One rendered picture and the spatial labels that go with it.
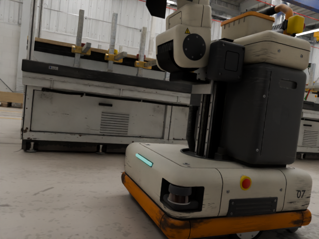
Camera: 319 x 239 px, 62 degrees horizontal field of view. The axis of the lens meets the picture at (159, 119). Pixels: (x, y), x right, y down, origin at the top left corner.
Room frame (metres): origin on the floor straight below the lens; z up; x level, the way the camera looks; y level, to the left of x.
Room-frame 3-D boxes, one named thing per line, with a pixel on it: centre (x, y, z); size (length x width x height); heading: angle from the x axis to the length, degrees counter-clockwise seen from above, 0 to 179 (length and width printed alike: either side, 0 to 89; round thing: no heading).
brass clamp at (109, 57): (2.13, 0.41, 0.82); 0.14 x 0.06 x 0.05; 113
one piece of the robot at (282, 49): (1.28, -0.34, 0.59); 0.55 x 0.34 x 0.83; 23
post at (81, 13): (2.03, 0.66, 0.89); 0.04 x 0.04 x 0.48; 23
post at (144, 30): (2.22, 0.20, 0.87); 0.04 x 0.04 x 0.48; 23
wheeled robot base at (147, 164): (1.25, -0.25, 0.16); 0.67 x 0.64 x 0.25; 113
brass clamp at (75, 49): (2.04, 0.64, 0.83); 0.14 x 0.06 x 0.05; 113
